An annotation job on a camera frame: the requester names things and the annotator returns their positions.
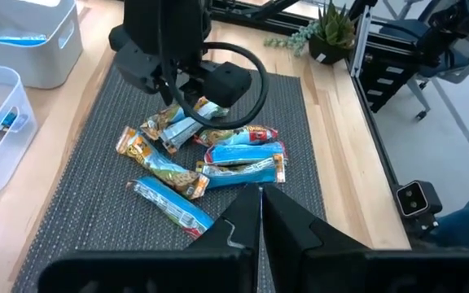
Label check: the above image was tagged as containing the silver aluminium rail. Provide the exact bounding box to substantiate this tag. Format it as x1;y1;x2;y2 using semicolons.
348;3;372;78

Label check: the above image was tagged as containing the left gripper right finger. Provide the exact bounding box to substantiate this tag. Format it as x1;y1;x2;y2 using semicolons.
261;184;373;251

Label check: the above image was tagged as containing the dark grey woven mat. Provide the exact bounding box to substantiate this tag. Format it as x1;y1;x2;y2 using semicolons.
10;64;329;293

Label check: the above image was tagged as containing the white blue granola bar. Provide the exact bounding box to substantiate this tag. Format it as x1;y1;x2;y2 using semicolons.
160;103;230;155

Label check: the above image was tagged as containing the clear plastic bin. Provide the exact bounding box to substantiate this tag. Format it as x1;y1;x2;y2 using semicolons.
0;60;39;200

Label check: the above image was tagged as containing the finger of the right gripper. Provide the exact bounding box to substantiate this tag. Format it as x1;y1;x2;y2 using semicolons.
155;75;177;107
179;77;205;109

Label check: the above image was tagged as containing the orange tan granola bar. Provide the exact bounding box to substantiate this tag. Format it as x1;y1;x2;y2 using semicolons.
115;125;211;200

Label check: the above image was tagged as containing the office chair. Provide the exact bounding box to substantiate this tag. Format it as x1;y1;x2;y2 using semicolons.
379;0;469;122

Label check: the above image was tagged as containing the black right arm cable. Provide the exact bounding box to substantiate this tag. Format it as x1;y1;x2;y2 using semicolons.
159;0;270;131

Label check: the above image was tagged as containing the red chewy granola bar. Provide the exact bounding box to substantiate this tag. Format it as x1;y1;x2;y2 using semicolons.
193;124;279;148

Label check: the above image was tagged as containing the tan blue granola bar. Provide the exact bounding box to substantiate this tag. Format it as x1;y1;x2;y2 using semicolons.
139;96;230;142

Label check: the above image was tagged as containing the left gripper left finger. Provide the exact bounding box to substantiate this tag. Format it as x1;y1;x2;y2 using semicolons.
186;182;262;250

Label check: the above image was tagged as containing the blue granola bar orange end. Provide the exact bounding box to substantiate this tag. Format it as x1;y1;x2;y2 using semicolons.
195;153;287;190

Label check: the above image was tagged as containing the grey plastic bin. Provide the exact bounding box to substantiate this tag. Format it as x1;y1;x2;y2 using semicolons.
0;0;85;90

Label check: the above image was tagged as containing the black table-level camera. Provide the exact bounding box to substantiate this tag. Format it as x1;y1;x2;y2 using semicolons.
394;180;443;229

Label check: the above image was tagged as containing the potted succulent plant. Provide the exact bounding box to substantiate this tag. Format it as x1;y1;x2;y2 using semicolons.
263;0;357;66

